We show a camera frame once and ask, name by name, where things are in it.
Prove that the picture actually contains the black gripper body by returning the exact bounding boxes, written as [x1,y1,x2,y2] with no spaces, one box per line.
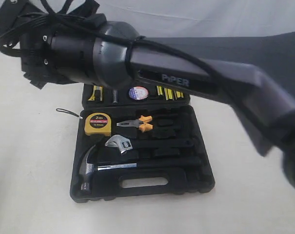
[19,31,72,86]

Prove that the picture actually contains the yellow utility knife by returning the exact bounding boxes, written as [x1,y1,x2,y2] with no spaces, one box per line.
[88,86,103,102]

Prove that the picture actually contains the yellow tape measure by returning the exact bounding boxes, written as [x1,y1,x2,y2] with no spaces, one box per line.
[56,107,113,137]

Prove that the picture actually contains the black electrical tape roll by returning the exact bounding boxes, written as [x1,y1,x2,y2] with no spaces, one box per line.
[128,86,149,101]

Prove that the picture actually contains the orange black pliers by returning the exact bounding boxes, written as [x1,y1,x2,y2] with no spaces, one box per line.
[116,110,179,134]

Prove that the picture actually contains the black plastic tool case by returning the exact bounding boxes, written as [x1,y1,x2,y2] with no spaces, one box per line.
[70,82,215,203]

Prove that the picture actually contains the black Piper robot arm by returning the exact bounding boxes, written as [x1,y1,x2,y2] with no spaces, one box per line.
[20,1,295,188]

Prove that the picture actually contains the clear tester screwdriver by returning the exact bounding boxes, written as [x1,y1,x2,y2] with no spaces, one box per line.
[112,90,118,104]

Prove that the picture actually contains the left yellow black screwdriver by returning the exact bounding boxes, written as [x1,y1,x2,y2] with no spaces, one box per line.
[157,86,163,96]

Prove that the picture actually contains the yellow black screwdriver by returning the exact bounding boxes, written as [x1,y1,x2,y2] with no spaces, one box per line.
[157,86,163,96]
[174,91,184,99]
[164,88,174,100]

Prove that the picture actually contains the steel claw hammer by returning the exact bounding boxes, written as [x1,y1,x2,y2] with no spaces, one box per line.
[79,145,201,193]

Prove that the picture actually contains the middle yellow black screwdriver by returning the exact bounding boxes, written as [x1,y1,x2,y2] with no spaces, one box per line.
[164,88,174,100]

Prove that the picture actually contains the right yellow black screwdriver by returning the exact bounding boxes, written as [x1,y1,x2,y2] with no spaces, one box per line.
[174,91,184,99]

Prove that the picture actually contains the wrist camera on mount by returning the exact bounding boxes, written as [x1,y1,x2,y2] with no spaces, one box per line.
[0,0,42,36]

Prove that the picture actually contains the adjustable wrench black handle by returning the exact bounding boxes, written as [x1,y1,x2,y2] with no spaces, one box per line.
[104,135,194,154]

